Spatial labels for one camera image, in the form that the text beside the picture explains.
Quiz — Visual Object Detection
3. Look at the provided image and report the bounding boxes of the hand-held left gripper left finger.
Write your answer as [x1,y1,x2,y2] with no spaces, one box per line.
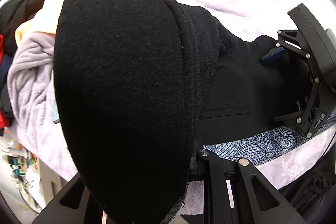
[33,171,108,224]

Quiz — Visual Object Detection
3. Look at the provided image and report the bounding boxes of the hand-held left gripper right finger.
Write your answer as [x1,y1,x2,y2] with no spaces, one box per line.
[188,149,307,224]

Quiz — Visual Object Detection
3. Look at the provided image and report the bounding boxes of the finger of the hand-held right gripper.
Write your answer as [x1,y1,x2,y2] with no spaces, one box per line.
[260,29,313,67]
[272,77,336,139]

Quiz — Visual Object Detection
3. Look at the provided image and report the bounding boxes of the black pants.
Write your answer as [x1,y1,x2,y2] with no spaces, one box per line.
[53,0,315,224]

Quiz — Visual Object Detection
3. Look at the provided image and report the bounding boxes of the beige bed base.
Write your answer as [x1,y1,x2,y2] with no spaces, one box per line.
[35,156,79,214]

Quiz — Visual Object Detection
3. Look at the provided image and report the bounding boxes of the blue-grey patterned cloth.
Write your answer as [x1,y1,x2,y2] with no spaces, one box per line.
[203,109,336,161]

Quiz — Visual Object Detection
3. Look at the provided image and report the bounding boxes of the colourful clutter pile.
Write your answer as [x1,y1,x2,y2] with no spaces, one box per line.
[0,132,40,214]

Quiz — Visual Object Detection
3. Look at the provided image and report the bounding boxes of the person's dark trousers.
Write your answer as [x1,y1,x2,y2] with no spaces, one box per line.
[278,158,336,218]

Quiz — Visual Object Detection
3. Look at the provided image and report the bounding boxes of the blue flat object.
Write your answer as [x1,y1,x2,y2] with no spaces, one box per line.
[53,99,60,124]

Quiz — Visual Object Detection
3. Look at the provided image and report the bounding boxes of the lavender fleece cloth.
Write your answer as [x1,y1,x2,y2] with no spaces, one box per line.
[7,30,79,180]

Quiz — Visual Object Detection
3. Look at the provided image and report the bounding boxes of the red garment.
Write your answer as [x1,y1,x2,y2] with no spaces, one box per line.
[0,34,6,63]

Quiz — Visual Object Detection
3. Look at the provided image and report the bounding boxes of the cream blanket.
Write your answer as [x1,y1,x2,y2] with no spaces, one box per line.
[14,0,69,43]

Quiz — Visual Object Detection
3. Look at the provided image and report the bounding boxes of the black garment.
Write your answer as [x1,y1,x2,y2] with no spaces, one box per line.
[0,0,48,56]

